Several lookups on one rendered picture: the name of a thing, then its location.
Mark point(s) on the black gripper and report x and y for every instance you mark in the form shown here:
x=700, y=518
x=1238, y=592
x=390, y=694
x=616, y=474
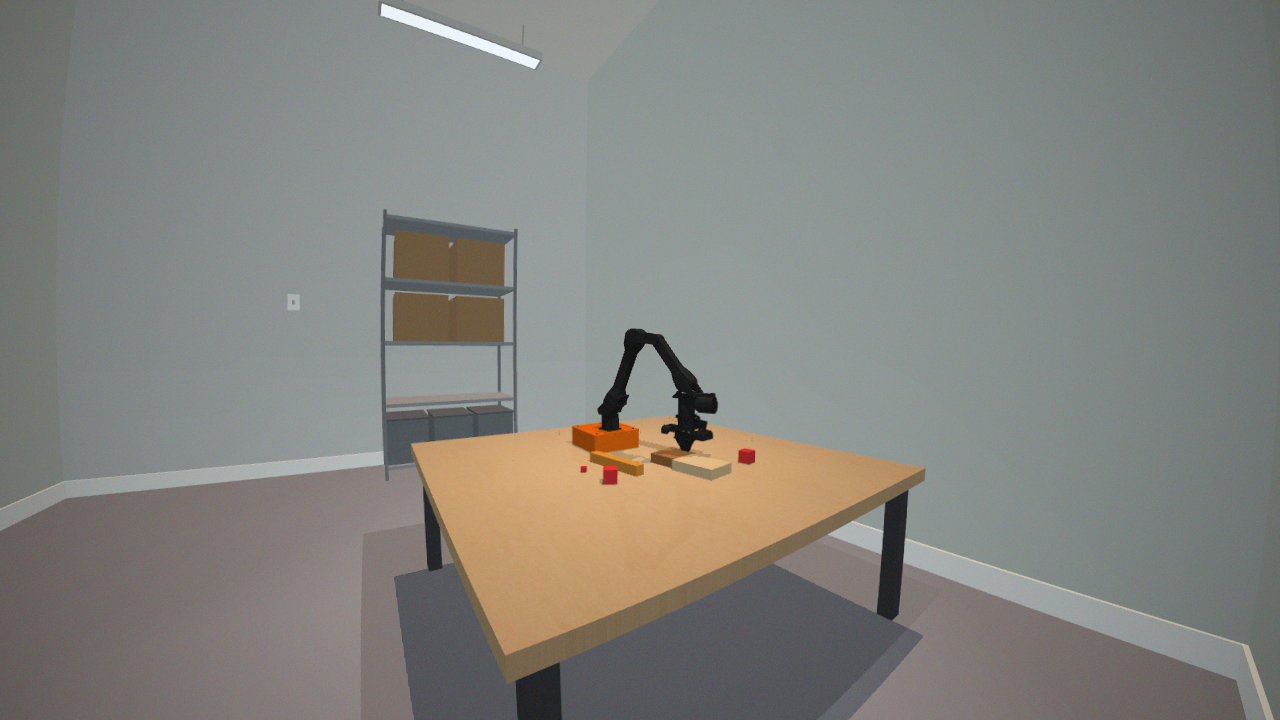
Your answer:
x=686, y=423

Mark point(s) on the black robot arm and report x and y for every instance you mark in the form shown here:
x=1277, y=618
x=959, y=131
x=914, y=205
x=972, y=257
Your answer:
x=692, y=398

